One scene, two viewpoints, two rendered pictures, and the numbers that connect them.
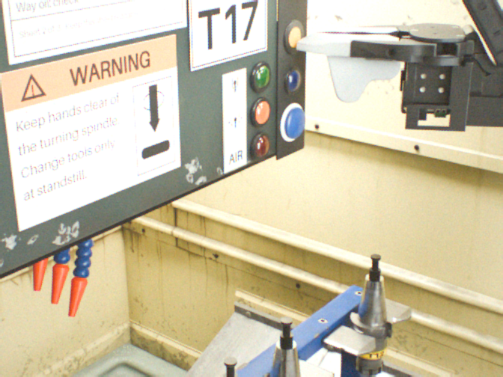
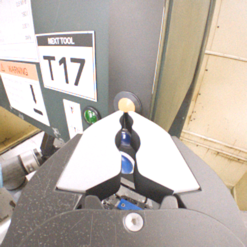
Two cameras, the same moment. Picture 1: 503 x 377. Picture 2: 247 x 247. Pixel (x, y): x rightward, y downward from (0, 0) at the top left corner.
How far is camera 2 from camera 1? 0.71 m
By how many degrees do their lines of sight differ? 70
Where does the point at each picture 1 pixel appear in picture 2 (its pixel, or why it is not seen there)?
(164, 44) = (31, 67)
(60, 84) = (7, 69)
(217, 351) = not seen: hidden behind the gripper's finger
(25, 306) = (210, 160)
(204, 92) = (55, 102)
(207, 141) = (61, 126)
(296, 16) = (133, 89)
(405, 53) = (27, 203)
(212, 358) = not seen: hidden behind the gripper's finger
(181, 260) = not seen: outside the picture
